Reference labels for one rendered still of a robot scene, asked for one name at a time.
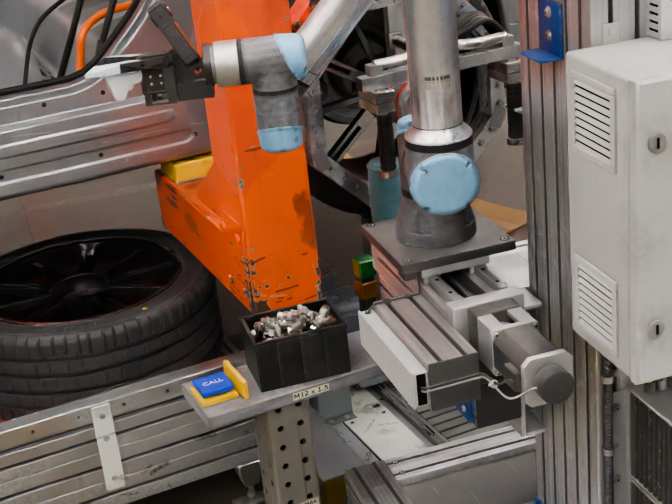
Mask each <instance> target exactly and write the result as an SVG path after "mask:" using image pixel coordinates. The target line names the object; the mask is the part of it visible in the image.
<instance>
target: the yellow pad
mask: <svg viewBox="0 0 672 504"><path fill-rule="evenodd" d="M212 164H213V155H212V152H208V153H203V154H199V155H195V156H191V157H186V158H182V159H178V160H174V161H169V162H165V163H161V169H160V170H161V172H163V173H164V174H165V175H166V176H167V177H168V178H169V179H171V180H172V181H173V182H174V183H175V184H177V185H178V184H183V183H187V182H191V181H195V180H199V179H203V178H205V177H206V175H207V173H208V171H209V169H210V168H211V166H212Z"/></svg>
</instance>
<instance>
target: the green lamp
mask: <svg viewBox="0 0 672 504"><path fill-rule="evenodd" d="M352 266H353V273H354V275H356V276H357V277H358V278H360V279H366V278H369V277H373V276H376V274H377V272H376V270H375V269H374V267H373V261H372V257H371V256H370V255H368V254H364V255H361V256H357V257H353V258H352Z"/></svg>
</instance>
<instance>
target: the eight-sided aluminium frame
mask: <svg viewBox="0 0 672 504"><path fill-rule="evenodd" d="M455 1H456V17H457V19H458V18H459V17H460V16H461V15H462V14H463V13H465V12H468V11H478V10H476V9H475V8H474V7H473V6H472V5H471V4H470V3H469V2H467V1H466V0H455ZM391 4H396V5H399V4H403V1H402V0H375V1H374V2H373V3H372V5H371V6H370V7H369V9H368V10H367V11H369V10H374V9H379V8H384V7H386V6H387V5H391ZM470 33H472V34H473V35H474V36H475V37H480V36H485V34H489V33H488V31H487V30H486V29H485V28H484V27H483V26H482V25H480V26H479V27H478V28H476V29H475V30H473V31H472V32H470ZM347 38H348V37H347ZM347 38H346V39H347ZM346 39H345V40H346ZM345 40H344V42H345ZM344 42H343V43H344ZM343 43H342V44H341V46H342V45H343ZM341 46H340V47H339V48H338V50H337V51H336V52H335V54H334V55H333V56H332V58H331V59H330V60H329V62H328V63H327V64H326V66H325V67H324V68H323V70H322V71H321V72H320V74H319V75H318V76H317V78H316V79H315V80H314V82H313V83H312V84H311V86H310V87H309V88H308V90H307V91H306V92H305V94H304V95H303V96H302V98H301V99H300V108H301V117H302V125H303V134H304V143H305V152H306V161H307V163H308V164H310V166H311V167H313V168H314V169H316V170H317V171H319V172H321V173H323V174H324V175H325V176H327V177H328V178H330V179H331V180H332V181H334V182H335V183H337V184H338V185H339V186H341V187H342V188H344V189H345V190H347V191H348V192H349V193H351V194H352V195H354V196H355V197H356V198H358V200H359V201H361V202H362V203H364V204H366V205H367V206H369V207H370V199H369V185H367V184H366V183H364V182H363V181H362V180H360V179H359V178H357V177H356V176H355V175H353V174H352V173H350V172H349V171H348V170H346V169H345V168H344V167H342V166H341V165H339V164H338V163H337V162H335V161H334V160H332V159H331V158H330V157H328V156H327V149H326V139H325V130H324V120H323V111H322V101H321V92H320V82H319V79H320V77H321V75H322V74H323V72H324V71H325V70H326V68H327V67H328V65H329V64H330V62H331V61H332V59H333V58H334V56H335V55H336V54H337V52H338V51H339V49H340V48H341ZM485 65H486V66H485ZM487 66H488V65H487V64H484V65H480V66H478V84H479V103H480V110H479V112H478V114H477V115H476V117H475V118H474V119H473V121H472V122H471V124H470V125H469V126H470V127H471V128H472V131H473V145H474V161H475V162H476V160H477V159H478V157H479V156H480V155H481V153H482V152H483V150H484V149H485V147H486V146H487V144H488V143H489V142H490V140H491V139H492V137H493V136H494V134H495V133H496V131H497V130H498V129H499V128H501V124H502V123H503V121H504V120H505V118H506V116H505V111H506V108H505V95H504V82H501V81H499V80H496V79H493V78H491V77H489V76H488V67H487ZM486 82H487V83H486ZM487 98H488V99H487ZM480 123H481V124H480ZM488 128H489V129H488Z"/></svg>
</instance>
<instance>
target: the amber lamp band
mask: <svg viewBox="0 0 672 504"><path fill-rule="evenodd" d="M354 285H355V294H356V296H358V297H359V298H360V299H361V300H363V301H365V300H368V299H372V298H375V297H378V295H379V293H378V283H377V280H375V279H374V280H373V281H370V282H366V283H361V282H360V281H358V280H357V278H356V279H355V280H354Z"/></svg>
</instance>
